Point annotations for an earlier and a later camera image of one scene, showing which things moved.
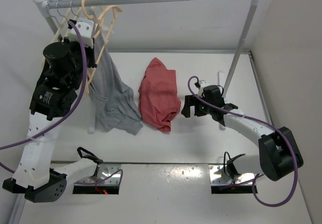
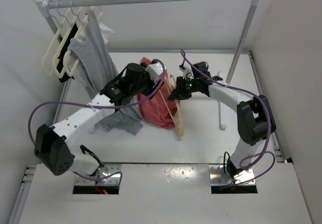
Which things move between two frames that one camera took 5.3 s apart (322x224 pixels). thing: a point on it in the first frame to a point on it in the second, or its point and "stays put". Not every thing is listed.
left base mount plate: (104, 170) stays put
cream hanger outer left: (59, 25) stays put
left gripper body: (75, 50) to (145, 85)
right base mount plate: (220, 176) stays put
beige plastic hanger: (112, 9) to (179, 128)
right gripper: (191, 100) to (179, 91)
